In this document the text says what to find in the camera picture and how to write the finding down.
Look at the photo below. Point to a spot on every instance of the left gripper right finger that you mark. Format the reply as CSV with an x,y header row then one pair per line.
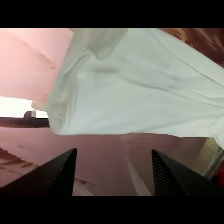
x,y
173,178

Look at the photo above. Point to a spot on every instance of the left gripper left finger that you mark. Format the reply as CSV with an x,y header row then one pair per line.
x,y
55,175

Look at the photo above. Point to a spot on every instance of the pink garment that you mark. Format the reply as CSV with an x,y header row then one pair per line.
x,y
30,63

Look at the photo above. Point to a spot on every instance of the white shirt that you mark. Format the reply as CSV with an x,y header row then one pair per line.
x,y
140,90

